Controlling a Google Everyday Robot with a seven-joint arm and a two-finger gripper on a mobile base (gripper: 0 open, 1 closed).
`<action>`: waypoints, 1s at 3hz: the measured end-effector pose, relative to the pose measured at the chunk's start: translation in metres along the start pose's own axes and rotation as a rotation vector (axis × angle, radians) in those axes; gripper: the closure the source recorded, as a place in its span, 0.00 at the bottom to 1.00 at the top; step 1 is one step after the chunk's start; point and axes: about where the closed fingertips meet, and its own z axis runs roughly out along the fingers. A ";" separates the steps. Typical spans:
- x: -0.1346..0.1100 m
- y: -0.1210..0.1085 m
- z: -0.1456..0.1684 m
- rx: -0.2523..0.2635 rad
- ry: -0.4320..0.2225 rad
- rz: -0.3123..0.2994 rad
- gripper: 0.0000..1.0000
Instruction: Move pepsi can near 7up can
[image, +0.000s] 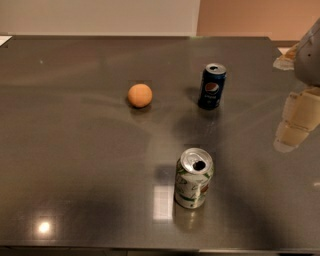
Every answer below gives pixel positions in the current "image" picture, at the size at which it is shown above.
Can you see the white green 7up can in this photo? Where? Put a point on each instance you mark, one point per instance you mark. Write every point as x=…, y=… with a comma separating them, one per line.
x=194, y=171

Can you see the dark blue pepsi can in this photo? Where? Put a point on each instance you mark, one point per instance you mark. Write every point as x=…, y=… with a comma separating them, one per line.
x=212, y=85

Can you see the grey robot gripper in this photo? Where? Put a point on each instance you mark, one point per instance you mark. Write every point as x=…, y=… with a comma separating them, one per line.
x=309, y=61

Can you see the orange fruit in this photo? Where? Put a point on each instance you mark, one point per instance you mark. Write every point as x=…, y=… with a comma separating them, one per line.
x=140, y=95

